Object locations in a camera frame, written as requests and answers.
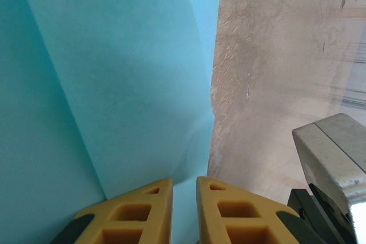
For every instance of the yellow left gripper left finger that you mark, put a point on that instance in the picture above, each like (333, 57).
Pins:
(160, 221)

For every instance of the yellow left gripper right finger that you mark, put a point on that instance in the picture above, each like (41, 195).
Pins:
(208, 221)

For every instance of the light blue paper sheet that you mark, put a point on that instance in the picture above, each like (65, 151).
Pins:
(100, 69)

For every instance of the striped translucent right side panel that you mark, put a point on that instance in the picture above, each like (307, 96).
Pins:
(351, 55)

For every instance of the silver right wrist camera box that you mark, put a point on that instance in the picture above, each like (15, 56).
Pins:
(328, 152)

